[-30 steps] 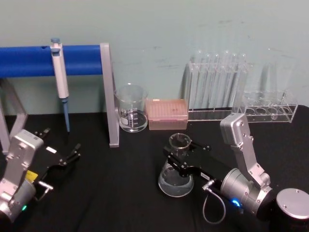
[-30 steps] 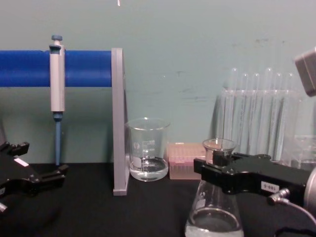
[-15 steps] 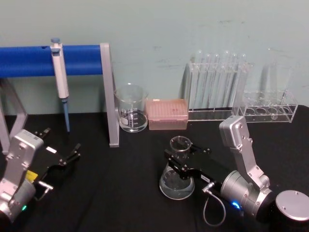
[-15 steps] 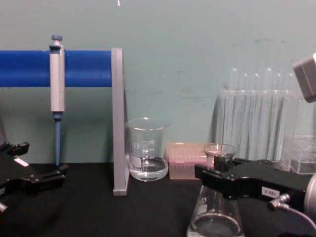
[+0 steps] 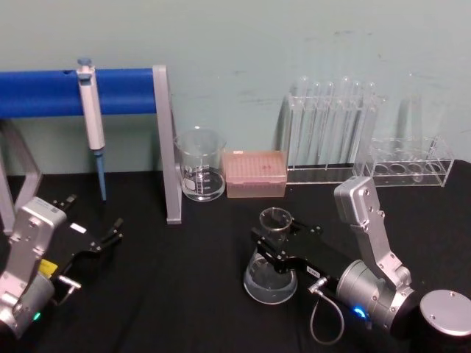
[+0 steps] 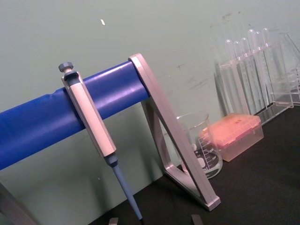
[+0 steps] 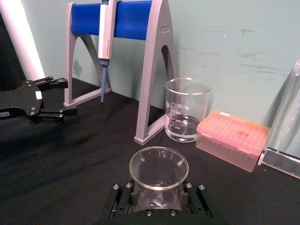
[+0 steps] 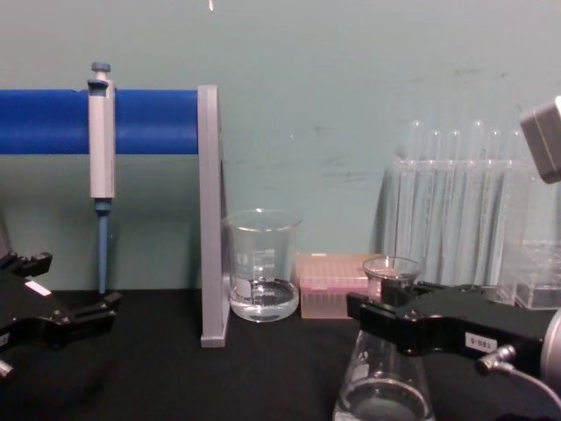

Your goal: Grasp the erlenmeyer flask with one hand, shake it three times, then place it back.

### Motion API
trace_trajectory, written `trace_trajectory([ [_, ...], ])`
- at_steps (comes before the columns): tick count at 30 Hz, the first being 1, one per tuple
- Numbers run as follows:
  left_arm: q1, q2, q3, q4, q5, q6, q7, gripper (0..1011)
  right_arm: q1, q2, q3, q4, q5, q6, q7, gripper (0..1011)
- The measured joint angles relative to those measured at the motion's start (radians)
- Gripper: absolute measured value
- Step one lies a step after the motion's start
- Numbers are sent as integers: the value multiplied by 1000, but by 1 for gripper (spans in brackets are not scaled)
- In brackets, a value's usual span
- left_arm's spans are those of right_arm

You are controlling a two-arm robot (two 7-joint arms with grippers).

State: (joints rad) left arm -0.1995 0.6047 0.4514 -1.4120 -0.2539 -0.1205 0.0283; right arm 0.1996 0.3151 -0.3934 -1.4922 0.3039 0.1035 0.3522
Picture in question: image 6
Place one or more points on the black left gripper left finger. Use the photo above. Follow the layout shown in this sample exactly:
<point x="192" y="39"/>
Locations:
<point x="113" y="221"/>

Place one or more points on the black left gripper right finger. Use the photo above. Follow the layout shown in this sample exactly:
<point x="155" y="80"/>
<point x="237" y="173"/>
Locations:
<point x="196" y="220"/>

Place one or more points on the clear glass beaker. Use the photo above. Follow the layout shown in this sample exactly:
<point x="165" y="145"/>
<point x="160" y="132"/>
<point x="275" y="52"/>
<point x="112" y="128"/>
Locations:
<point x="211" y="161"/>

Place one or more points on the black table cloth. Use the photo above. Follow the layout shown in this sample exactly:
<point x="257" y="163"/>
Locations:
<point x="257" y="187"/>

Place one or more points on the pink pipette tip box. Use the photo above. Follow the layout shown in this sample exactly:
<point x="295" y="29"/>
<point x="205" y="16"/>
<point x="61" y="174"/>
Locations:
<point x="234" y="133"/>

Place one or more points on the grey and blue pipette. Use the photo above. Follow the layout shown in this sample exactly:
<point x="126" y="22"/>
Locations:
<point x="91" y="117"/>

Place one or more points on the blue bar pipette stand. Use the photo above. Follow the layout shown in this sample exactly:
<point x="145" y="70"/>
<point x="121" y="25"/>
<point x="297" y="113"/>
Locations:
<point x="37" y="119"/>

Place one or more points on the clear acrylic tube rack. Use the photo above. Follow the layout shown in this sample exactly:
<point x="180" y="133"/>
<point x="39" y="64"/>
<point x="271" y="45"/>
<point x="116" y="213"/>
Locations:
<point x="281" y="93"/>

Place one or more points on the clear plastic test tube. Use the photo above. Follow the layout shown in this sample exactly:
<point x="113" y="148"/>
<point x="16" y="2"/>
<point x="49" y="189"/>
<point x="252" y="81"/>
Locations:
<point x="245" y="48"/>
<point x="229" y="54"/>
<point x="258" y="42"/>
<point x="252" y="39"/>
<point x="237" y="52"/>

